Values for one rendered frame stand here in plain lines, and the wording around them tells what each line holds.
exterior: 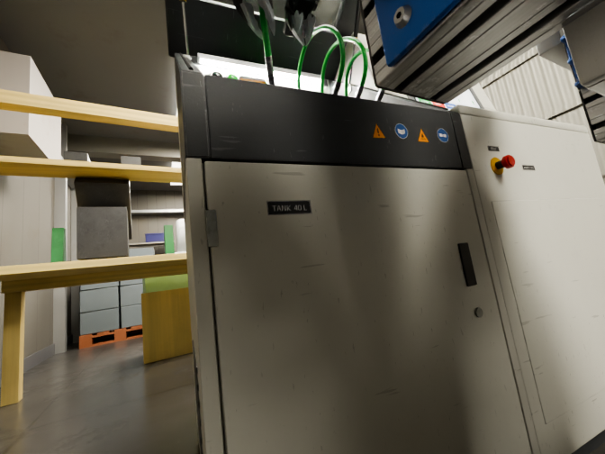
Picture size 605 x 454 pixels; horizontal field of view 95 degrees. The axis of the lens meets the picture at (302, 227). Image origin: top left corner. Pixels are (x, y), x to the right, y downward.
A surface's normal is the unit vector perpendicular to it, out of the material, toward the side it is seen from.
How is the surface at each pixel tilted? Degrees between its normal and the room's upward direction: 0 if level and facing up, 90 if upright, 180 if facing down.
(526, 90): 90
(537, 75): 90
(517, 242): 90
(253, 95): 90
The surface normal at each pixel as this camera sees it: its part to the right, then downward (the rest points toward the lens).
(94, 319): 0.42, -0.20
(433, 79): 0.13, 0.98
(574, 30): -0.89, 0.04
